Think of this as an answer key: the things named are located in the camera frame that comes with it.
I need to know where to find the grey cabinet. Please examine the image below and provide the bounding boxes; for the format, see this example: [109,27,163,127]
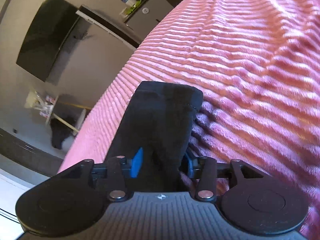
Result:
[125,0,174,40]

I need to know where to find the black garment on chair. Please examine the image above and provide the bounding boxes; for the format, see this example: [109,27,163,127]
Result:
[50,118,73,150]

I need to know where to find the pink ribbed bed blanket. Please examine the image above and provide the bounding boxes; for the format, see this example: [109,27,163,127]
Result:
[61,0,319,239]

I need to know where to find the round white side table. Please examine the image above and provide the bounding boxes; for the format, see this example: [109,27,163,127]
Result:
[46,95,92,136]

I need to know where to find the green items on cabinet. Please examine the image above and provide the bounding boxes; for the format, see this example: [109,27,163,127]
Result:
[122,0,142,16]

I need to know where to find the flower bouquet on table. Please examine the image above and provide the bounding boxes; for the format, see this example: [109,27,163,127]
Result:
[24,90,56,118]

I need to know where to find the black pants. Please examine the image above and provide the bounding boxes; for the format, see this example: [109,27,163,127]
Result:
[106,81,203,192]

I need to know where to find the white long shelf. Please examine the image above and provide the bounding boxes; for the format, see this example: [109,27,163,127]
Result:
[76,5,140,51]

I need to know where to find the black wall television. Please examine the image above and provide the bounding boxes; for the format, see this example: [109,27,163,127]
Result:
[16,0,79,81]

